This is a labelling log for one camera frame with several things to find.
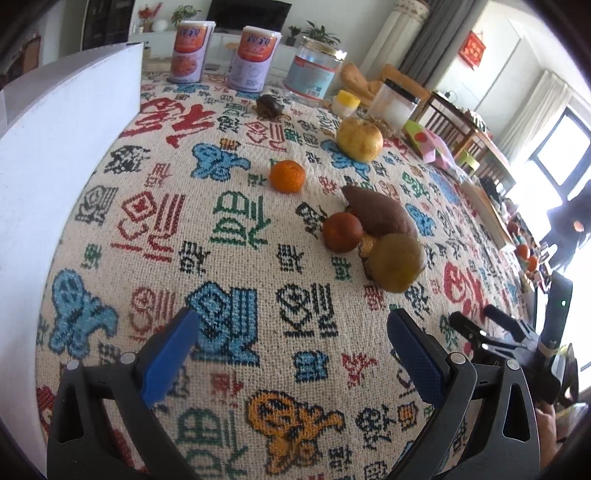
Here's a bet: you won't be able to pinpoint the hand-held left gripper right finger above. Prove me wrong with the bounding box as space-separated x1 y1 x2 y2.
387 308 540 480

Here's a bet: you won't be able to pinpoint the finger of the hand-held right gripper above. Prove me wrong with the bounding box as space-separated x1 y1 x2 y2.
484 305 539 342
450 311 497 354

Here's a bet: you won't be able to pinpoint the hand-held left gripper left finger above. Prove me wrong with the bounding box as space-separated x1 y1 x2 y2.
47 307 201 480

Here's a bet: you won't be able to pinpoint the green-brown pear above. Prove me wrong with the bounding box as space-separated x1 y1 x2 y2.
369 233 426 293

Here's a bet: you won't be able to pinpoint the dark red round fruit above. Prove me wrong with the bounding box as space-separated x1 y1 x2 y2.
322 212 363 253

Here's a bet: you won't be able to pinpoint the brown sweet potato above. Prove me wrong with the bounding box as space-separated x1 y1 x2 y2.
342 185 419 241

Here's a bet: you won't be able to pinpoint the yellow apple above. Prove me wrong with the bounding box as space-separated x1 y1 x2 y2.
336 117 384 162

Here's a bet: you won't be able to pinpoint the white cardboard box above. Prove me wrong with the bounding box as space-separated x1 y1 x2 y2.
0 41 145 467

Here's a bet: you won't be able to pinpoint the dark mangosteen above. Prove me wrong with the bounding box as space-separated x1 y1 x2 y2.
255 95 287 121

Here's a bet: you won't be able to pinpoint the person's right hand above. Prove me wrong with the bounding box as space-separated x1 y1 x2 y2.
536 402 559 468

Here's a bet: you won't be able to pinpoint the dark hanging coat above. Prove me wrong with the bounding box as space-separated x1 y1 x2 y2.
540 180 591 273

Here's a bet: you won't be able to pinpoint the printed woven tablecloth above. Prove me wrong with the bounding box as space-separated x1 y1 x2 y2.
34 69 546 480

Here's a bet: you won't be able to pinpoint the book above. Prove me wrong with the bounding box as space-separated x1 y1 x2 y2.
462 180 515 247

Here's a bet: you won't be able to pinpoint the wooden chair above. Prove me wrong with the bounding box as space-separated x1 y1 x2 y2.
455 129 518 195
418 90 478 153

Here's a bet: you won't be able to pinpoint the window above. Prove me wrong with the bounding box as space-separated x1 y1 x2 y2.
531 106 591 204

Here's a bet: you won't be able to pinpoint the colourful snack packet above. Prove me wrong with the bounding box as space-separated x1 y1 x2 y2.
402 121 455 169

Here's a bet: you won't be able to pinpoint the white curtain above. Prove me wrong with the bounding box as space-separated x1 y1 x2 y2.
496 69 575 162

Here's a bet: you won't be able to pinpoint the black lid white jar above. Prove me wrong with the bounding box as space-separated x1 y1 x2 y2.
369 78 422 132

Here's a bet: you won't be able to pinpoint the yellow cap small bottle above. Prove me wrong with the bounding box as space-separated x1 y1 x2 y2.
332 90 362 117

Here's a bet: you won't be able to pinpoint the grey curtain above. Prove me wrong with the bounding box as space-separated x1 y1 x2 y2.
399 0 490 93

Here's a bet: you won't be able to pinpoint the red label can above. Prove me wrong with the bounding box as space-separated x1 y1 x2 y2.
167 21 217 85
227 25 282 92

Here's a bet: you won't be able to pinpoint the blue label glass jar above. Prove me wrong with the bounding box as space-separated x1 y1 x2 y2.
283 36 348 100

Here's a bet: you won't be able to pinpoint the white standing air conditioner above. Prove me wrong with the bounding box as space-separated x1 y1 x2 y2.
358 0 432 81

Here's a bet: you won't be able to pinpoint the large potted plant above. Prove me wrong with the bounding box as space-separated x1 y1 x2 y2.
302 21 341 47

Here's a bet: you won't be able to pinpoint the red flowers in vase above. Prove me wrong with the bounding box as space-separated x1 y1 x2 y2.
137 2 162 33

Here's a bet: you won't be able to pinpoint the leafy potted plant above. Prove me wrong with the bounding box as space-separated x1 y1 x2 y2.
172 4 202 26

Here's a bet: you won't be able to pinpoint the black glass cabinet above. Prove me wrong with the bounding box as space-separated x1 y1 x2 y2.
78 0 137 49

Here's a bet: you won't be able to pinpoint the black television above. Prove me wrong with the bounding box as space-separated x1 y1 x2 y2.
206 0 293 33

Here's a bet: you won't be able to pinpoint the red wall decoration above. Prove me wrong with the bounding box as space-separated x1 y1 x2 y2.
459 30 485 70

